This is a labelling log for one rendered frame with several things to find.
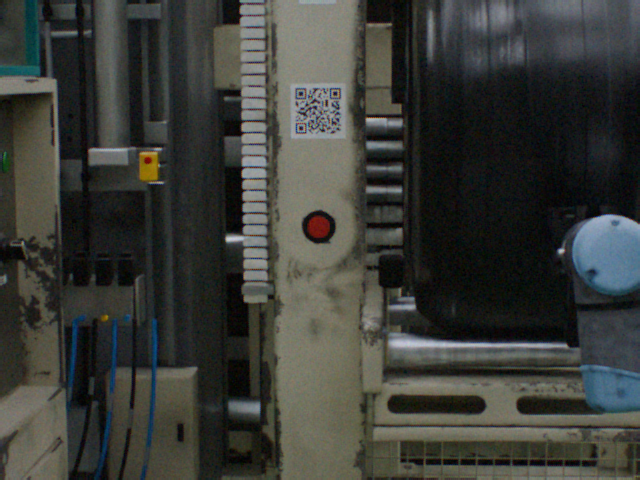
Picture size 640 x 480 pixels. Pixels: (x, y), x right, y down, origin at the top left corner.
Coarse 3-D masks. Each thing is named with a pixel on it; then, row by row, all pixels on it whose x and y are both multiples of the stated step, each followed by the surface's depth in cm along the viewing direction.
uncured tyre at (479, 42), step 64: (448, 0) 159; (512, 0) 157; (576, 0) 157; (448, 64) 156; (512, 64) 154; (576, 64) 154; (448, 128) 156; (512, 128) 154; (576, 128) 154; (448, 192) 157; (512, 192) 156; (576, 192) 155; (448, 256) 162; (512, 256) 160; (448, 320) 172; (512, 320) 170
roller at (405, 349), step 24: (408, 336) 173; (432, 336) 173; (456, 336) 173; (480, 336) 173; (504, 336) 173; (528, 336) 173; (552, 336) 172; (408, 360) 173; (432, 360) 172; (456, 360) 172; (480, 360) 172; (504, 360) 172; (528, 360) 172; (552, 360) 172; (576, 360) 171
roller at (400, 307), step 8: (392, 304) 200; (400, 304) 200; (408, 304) 200; (392, 312) 200; (400, 312) 200; (408, 312) 200; (416, 312) 200; (392, 320) 201; (400, 320) 200; (408, 320) 200; (416, 320) 200; (424, 320) 200
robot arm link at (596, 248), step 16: (592, 224) 126; (608, 224) 124; (624, 224) 124; (576, 240) 127; (592, 240) 124; (608, 240) 123; (624, 240) 123; (576, 256) 126; (592, 256) 124; (608, 256) 123; (624, 256) 123; (576, 272) 128; (592, 272) 124; (608, 272) 123; (624, 272) 123; (576, 288) 128; (592, 288) 125; (608, 288) 124; (624, 288) 123
